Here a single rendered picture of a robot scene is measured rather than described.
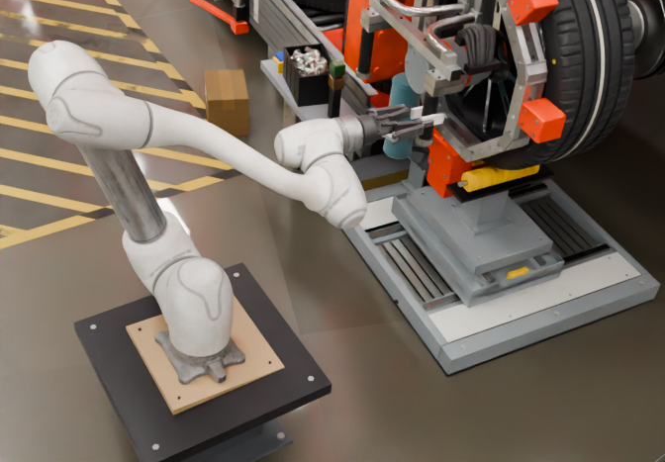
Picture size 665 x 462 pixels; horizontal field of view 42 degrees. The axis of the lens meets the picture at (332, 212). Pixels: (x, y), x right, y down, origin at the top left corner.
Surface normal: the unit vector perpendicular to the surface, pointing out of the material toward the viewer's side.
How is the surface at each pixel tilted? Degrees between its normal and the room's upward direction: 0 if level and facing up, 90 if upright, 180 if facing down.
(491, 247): 0
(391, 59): 90
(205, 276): 5
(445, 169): 90
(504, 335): 0
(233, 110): 90
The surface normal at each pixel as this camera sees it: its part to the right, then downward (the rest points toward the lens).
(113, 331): 0.07, -0.75
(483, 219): 0.44, 0.61
